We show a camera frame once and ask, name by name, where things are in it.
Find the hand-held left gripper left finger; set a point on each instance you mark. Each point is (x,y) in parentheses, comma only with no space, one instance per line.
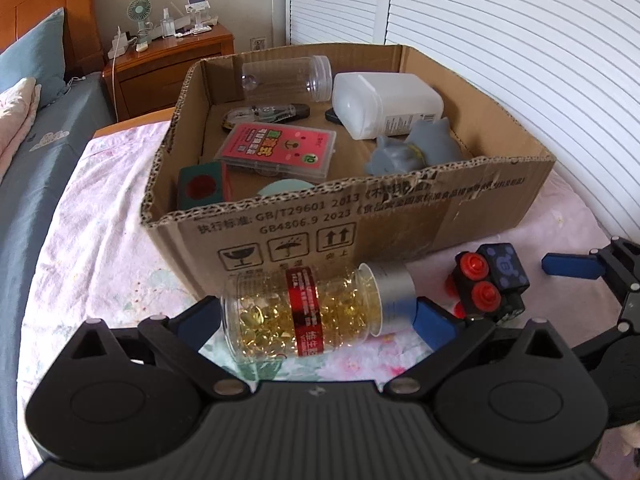
(200,320)

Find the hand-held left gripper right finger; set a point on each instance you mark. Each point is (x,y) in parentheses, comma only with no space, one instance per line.
(435,325)

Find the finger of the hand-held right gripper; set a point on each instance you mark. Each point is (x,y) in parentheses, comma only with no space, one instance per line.
(570,266)
(600,341)

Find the black fidget cube red buttons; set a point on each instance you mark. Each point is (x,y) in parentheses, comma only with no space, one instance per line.
(495,280)

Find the capsule bottle with silver lid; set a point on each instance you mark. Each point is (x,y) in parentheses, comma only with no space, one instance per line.
(300,310)

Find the red and green block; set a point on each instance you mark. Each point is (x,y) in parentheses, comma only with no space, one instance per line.
(202,185)

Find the cardboard box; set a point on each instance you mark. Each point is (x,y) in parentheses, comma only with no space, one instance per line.
(350,220)

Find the mint green round toy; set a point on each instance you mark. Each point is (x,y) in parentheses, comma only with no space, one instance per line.
(285,187)

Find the grey plush toy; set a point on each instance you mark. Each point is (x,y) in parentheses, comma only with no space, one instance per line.
(400,155)

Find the pink card box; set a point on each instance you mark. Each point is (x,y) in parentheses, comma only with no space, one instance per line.
(275,147)

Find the black clear tape dispenser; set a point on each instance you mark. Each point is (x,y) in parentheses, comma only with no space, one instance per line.
(270,112)

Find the white plastic jug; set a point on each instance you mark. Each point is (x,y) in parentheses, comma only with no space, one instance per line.
(380,100)

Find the pink floral bedsheet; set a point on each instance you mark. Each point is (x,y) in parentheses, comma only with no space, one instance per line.
(100,235)

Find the blue bedsheet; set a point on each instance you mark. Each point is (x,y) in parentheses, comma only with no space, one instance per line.
(30,235)

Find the white louvred closet door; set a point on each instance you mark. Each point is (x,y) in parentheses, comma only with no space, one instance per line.
(525,60)
(340,0)

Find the flat black device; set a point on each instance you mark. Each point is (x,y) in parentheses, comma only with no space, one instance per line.
(334,116)

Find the wooden nightstand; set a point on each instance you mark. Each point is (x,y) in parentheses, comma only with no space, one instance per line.
(160,70)

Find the clear plastic jar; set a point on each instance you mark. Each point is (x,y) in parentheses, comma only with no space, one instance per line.
(285,77)

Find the pink quilt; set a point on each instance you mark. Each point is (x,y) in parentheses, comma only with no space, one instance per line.
(17,110)

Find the white charger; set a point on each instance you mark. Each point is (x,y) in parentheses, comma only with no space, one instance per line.
(119,45)

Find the small clear bottle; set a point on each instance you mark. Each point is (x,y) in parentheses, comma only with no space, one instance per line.
(167,25)

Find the large blue pillow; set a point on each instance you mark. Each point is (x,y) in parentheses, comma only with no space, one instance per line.
(35,55)

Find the small green desk fan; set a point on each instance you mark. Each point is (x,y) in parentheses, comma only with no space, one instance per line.
(139,11)

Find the white phone stand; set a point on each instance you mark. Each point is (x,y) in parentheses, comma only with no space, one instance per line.
(196,5)

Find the wooden bed frame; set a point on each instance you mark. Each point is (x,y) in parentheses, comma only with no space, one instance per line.
(130,125)

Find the white wall outlet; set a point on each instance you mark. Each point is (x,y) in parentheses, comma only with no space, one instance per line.
(258,43)

